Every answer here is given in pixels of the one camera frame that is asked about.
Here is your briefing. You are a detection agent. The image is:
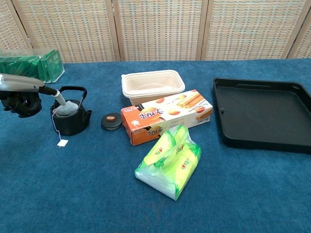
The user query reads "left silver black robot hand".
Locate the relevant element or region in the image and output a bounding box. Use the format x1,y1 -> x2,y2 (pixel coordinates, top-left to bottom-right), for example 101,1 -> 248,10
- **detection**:
0,73 -> 67,118

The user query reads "beige plastic food container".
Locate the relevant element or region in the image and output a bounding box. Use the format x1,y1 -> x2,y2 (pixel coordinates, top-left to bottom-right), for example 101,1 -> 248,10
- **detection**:
121,69 -> 186,106

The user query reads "black teapot lid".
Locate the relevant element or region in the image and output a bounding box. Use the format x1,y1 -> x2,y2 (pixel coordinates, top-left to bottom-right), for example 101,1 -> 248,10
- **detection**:
101,113 -> 123,131

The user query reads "woven folding screen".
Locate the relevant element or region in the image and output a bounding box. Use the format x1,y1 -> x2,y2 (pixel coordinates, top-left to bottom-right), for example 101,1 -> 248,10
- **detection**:
0,0 -> 311,63

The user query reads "white pyramid tea bag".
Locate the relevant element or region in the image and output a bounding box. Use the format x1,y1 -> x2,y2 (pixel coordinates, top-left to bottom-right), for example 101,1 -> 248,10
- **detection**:
50,99 -> 79,148

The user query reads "blue table cloth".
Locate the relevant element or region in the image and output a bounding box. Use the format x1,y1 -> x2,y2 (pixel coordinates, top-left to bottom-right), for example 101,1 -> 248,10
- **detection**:
0,58 -> 311,233

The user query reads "clear plastic sachet box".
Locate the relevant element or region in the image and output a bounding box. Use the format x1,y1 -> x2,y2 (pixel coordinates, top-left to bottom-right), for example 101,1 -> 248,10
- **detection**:
0,48 -> 66,84

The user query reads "orange white biscuit box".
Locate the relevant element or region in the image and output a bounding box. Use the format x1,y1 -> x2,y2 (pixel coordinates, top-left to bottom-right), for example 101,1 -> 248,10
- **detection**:
120,89 -> 214,147

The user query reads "green plastic bag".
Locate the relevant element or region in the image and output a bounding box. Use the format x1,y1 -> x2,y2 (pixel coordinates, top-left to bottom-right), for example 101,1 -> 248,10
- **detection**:
45,50 -> 62,82

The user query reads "black cast-iron teapot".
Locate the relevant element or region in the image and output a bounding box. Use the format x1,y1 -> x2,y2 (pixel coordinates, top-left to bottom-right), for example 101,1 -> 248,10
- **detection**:
50,85 -> 93,136

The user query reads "black square plastic tray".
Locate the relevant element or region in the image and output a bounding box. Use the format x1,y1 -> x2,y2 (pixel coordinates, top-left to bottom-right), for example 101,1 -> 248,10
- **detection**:
213,77 -> 311,154

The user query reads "green yellow snack bag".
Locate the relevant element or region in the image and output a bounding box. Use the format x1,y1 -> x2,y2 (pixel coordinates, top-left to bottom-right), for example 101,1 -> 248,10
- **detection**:
134,124 -> 202,201

